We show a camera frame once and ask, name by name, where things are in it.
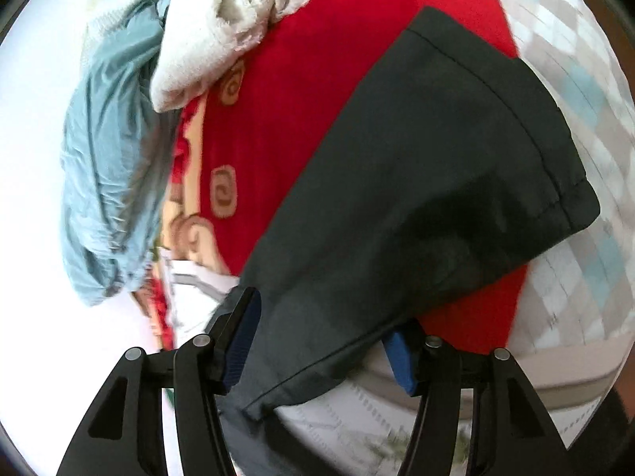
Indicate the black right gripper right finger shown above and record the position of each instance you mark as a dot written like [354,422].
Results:
[512,432]

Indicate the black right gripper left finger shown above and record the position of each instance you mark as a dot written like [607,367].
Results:
[121,432]

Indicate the black leather jacket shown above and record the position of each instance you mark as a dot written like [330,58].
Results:
[449,167]

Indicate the white patterned bed sheet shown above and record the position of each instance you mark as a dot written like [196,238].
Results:
[568,314]

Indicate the light blue garment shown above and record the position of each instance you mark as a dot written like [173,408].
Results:
[116,151]

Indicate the red patterned blanket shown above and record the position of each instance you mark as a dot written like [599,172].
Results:
[243,143]

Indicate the cream fluffy towel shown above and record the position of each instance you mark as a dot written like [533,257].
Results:
[203,39]

